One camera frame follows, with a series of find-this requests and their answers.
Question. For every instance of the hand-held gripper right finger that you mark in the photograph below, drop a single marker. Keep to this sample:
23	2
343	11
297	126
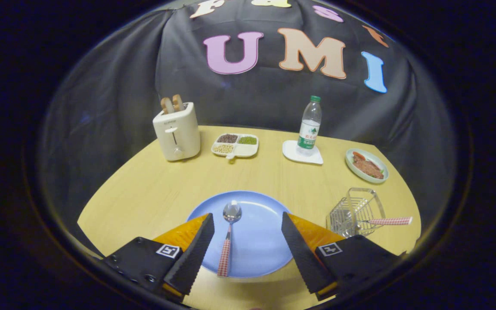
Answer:
302	258

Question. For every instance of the white divided dish with beans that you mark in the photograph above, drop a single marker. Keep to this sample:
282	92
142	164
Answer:
246	150

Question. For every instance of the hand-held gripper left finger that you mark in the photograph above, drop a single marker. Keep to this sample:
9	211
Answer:
194	258

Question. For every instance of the green plate with meat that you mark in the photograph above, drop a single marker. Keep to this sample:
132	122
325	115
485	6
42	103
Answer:
366	167

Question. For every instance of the toast slice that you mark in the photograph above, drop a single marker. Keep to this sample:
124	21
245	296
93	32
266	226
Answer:
178	102
167	105

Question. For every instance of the cream toaster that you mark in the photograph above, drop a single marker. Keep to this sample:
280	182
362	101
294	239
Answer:
179	133

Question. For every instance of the clear plastic water bottle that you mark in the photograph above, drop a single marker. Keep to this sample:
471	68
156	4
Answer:
309	133

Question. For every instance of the blue plate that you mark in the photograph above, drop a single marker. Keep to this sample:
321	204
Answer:
256	241

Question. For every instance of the white coaster tray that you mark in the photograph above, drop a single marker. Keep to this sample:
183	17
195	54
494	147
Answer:
291	153

